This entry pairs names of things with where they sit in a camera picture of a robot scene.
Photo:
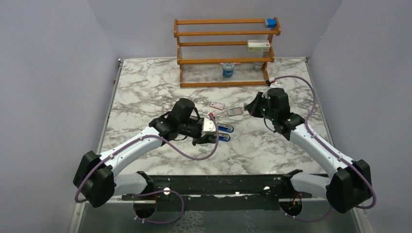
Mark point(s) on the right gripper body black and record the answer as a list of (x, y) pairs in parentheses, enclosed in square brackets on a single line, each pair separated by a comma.
[(270, 113)]

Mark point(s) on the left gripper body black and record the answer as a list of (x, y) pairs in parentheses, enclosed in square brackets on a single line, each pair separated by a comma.
[(191, 129)]

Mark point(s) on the grey staples tray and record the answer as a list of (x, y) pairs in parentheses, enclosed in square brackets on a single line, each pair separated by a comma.
[(236, 111)]

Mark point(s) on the blue stapler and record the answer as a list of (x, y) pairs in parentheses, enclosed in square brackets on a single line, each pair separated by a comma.
[(224, 132)]

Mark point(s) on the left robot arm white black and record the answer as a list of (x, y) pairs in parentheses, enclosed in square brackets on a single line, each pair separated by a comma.
[(95, 177)]

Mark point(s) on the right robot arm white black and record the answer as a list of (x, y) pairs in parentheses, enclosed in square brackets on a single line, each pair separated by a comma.
[(348, 182)]

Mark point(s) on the white small jar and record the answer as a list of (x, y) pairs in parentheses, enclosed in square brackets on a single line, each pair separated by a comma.
[(258, 65)]

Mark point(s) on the blue white cup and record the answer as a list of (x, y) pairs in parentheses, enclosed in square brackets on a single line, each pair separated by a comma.
[(228, 69)]

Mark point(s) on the orange wooden shelf rack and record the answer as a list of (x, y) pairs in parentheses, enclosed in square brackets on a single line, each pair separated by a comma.
[(204, 44)]

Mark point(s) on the white green carton box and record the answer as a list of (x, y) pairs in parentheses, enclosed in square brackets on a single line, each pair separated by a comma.
[(258, 45)]

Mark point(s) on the blue box on top shelf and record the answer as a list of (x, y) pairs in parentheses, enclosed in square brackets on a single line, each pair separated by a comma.
[(270, 22)]

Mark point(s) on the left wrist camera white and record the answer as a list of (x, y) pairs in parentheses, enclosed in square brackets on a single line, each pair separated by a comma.
[(208, 127)]

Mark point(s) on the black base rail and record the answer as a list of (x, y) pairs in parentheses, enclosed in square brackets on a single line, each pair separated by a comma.
[(215, 193)]

